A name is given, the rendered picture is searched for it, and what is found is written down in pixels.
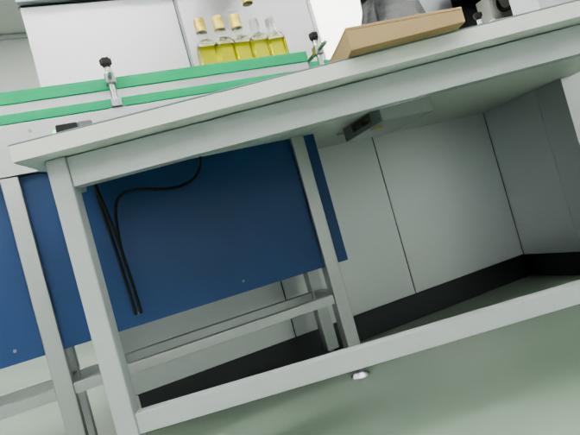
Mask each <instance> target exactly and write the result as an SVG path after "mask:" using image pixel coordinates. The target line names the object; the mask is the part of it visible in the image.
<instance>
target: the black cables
mask: <svg viewBox="0 0 580 435"><path fill-rule="evenodd" d="M201 164H202V157H201V156H200V157H199V167H198V170H197V172H196V173H195V175H194V176H193V177H192V178H191V179H190V180H188V181H187V182H186V183H183V184H181V185H178V186H170V187H156V188H153V187H137V188H131V189H129V190H126V191H124V192H122V193H120V194H119V195H118V196H117V198H116V201H115V204H114V219H115V226H116V228H115V226H114V224H113V222H112V220H111V217H110V214H109V212H108V209H107V207H106V205H105V202H104V200H103V197H102V195H101V193H100V191H99V189H98V185H97V184H95V185H93V189H94V192H95V194H96V197H97V201H98V205H99V208H100V211H101V213H102V216H103V219H104V223H105V226H106V229H107V231H108V234H109V237H110V241H111V244H112V247H113V249H114V251H115V254H116V257H117V261H118V264H119V267H120V269H121V273H122V276H123V280H124V283H125V286H126V289H127V292H128V295H129V299H130V303H131V305H132V308H133V312H134V314H135V315H137V314H138V313H137V310H136V305H135V301H134V299H133V296H132V293H131V290H130V287H129V283H128V279H127V276H126V274H125V271H124V268H123V264H124V266H125V269H126V272H127V275H128V277H129V282H130V285H131V287H132V291H133V294H134V296H135V299H136V304H137V307H138V311H139V313H142V307H141V304H140V300H139V298H138V295H137V292H136V287H135V284H134V282H133V279H132V275H131V272H130V270H129V265H128V263H127V260H126V257H125V254H124V252H123V245H122V241H121V237H120V232H119V227H118V221H117V204H118V201H119V199H120V198H121V197H122V196H123V195H124V194H126V193H128V192H134V191H166V190H173V189H177V188H181V187H183V186H186V185H188V184H190V183H192V182H193V181H194V180H195V179H196V178H197V177H198V175H199V172H200V169H201ZM107 219H108V220H107ZM108 221H109V223H108ZM109 224H110V225H109ZM110 228H111V230H112V232H113V235H114V237H115V239H116V242H117V246H116V243H115V240H114V237H113V235H112V233H111V230H110ZM117 247H118V248H119V251H120V254H121V257H122V259H123V264H122V261H121V258H120V255H119V253H118V250H117Z"/></svg>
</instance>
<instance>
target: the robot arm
mask: <svg viewBox="0 0 580 435"><path fill-rule="evenodd" d="M360 4H361V8H362V21H361V25H363V24H368V23H373V22H381V21H386V20H391V19H396V18H401V17H406V16H415V15H419V14H424V13H426V12H425V10H424V8H423V6H422V5H421V3H420V1H419V0H360Z"/></svg>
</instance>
